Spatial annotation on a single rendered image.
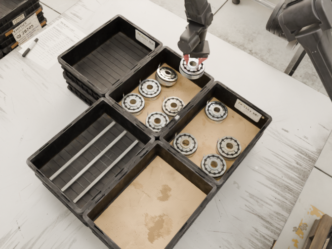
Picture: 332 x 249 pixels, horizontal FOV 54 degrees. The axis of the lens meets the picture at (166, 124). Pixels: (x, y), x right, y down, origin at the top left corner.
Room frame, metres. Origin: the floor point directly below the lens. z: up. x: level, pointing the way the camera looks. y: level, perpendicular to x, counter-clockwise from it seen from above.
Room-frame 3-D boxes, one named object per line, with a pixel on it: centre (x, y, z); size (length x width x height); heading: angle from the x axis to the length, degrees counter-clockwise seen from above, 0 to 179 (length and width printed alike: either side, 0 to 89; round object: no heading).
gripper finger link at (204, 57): (0.89, -0.09, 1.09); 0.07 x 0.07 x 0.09; 11
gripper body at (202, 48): (0.89, -0.07, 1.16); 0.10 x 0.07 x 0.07; 101
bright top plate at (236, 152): (0.63, -0.27, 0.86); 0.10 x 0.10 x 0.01
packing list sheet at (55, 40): (1.22, 0.67, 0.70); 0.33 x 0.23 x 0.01; 151
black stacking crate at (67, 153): (0.51, 0.26, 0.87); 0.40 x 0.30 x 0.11; 146
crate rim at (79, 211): (0.51, 0.26, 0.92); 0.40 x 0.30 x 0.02; 146
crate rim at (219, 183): (0.67, -0.21, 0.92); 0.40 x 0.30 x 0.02; 146
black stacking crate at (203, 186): (0.34, 0.01, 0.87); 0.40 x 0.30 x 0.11; 146
